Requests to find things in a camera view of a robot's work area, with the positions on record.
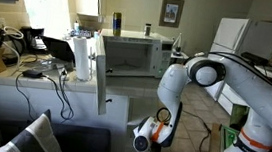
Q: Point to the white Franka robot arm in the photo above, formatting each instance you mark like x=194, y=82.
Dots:
x=257, y=97

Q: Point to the white microwave oven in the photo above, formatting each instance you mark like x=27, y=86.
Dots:
x=135, y=52

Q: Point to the microwave door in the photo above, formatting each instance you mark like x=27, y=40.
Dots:
x=101, y=79

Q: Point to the small side table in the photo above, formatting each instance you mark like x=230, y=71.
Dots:
x=179, y=56

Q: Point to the small dark jar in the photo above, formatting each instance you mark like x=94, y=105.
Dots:
x=147, y=30

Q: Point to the small desk lamp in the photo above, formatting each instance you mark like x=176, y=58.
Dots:
x=178, y=46

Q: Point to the tall blue can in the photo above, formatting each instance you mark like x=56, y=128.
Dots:
x=116, y=24

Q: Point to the white paper towel roll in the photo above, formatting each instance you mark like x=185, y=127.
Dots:
x=81, y=59

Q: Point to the white tiled counter with shelves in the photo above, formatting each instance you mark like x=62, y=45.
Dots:
x=82, y=114

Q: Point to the framed picture with white mat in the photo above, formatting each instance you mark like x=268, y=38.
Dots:
x=171, y=12

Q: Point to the small white bottle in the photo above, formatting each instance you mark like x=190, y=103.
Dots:
x=76, y=26

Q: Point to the black tablet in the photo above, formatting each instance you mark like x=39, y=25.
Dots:
x=58, y=48

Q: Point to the dark blue sofa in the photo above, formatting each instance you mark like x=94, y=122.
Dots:
x=82, y=143

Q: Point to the white low cabinet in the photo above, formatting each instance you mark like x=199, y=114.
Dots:
x=232, y=102

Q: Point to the white refrigerator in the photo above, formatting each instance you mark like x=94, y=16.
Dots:
x=229, y=33

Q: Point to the black power adapter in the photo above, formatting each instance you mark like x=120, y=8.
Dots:
x=32, y=73

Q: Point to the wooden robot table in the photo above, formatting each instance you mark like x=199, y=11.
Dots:
x=214, y=150

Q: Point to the green box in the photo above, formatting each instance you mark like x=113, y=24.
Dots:
x=239, y=116

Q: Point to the bright window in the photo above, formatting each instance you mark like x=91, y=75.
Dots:
x=49, y=4

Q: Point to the large striped pillow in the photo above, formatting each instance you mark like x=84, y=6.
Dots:
x=36, y=136

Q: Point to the grey refrigerator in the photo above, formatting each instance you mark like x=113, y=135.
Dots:
x=266, y=38

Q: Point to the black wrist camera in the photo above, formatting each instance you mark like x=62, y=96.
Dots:
x=156, y=150

